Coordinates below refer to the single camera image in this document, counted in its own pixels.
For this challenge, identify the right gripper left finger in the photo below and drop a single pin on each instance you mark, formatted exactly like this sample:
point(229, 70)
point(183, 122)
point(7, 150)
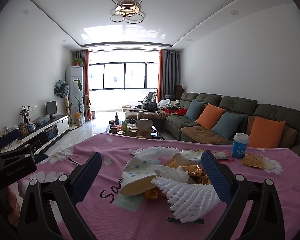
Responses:
point(37, 220)

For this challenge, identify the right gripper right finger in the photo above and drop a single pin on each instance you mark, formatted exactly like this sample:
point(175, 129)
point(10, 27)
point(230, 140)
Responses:
point(265, 220)

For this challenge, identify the white foam fruit net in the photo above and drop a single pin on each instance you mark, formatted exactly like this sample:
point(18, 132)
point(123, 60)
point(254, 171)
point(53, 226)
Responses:
point(189, 202)

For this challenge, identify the gold foil snack bag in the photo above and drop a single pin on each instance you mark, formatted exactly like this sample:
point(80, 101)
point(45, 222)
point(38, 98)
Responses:
point(197, 175)

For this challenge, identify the crushed paper cup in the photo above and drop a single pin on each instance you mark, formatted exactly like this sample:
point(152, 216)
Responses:
point(137, 176)

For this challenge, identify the orange peel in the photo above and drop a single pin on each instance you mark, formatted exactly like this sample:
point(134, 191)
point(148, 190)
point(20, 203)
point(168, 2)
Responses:
point(154, 194)

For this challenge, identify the white tv cabinet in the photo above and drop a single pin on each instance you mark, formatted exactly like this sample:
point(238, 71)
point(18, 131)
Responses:
point(44, 136)

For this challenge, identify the brown flat sachet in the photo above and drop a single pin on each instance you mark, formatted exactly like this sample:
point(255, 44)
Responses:
point(251, 160)

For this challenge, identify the small black monitor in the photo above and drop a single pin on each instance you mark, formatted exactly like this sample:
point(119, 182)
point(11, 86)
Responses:
point(51, 108)

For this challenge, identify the pink floral tablecloth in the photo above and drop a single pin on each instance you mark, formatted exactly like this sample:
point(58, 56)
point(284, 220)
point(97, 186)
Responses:
point(115, 206)

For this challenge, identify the red cookie packet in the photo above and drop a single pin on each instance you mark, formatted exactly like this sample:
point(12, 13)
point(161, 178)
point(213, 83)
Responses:
point(223, 156)

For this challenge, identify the blue paper coffee cup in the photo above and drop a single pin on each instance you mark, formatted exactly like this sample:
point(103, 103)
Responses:
point(239, 145)

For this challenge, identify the orange pillow near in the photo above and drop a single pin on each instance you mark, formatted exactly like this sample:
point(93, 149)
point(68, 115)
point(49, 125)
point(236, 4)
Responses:
point(265, 133)

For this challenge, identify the orange pillow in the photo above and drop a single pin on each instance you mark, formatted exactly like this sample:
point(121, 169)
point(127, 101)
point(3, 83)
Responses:
point(210, 116)
point(265, 133)

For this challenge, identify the tall leafy potted plant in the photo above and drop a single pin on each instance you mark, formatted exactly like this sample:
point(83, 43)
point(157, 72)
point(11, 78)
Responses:
point(81, 103)

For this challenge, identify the blue pillow near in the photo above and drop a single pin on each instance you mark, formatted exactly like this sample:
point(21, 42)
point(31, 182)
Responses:
point(227, 125)

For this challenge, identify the blue pillow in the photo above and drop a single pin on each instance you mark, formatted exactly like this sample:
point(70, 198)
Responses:
point(194, 110)
point(227, 125)

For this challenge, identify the white standing air conditioner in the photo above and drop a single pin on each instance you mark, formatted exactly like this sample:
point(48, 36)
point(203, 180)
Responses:
point(74, 73)

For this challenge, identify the green sectional sofa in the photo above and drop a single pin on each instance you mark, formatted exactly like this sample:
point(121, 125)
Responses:
point(185, 129)

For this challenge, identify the orange pillow far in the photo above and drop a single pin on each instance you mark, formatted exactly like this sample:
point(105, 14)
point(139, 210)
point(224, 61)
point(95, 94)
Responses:
point(210, 116)

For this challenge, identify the blue pillow far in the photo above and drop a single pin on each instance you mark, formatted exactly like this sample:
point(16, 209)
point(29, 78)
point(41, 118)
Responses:
point(194, 110)

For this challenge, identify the left orange grey curtain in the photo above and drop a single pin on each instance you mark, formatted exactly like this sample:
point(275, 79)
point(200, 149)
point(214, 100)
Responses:
point(81, 58)

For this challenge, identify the orange grey curtain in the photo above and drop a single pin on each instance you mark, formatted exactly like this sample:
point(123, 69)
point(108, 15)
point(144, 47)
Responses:
point(81, 58)
point(169, 73)

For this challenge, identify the coffee table with jars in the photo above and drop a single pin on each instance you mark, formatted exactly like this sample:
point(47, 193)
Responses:
point(128, 128)

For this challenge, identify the kraft snack bag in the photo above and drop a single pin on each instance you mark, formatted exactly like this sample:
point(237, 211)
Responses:
point(144, 127)

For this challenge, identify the right orange grey curtain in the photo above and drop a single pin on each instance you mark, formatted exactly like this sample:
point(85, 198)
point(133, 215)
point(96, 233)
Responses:
point(169, 73)

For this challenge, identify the black window frame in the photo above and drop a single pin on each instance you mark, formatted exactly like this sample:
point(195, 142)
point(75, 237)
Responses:
point(123, 75)

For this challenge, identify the ring ceiling lamp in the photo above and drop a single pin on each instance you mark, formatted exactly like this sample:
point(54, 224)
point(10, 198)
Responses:
point(128, 11)

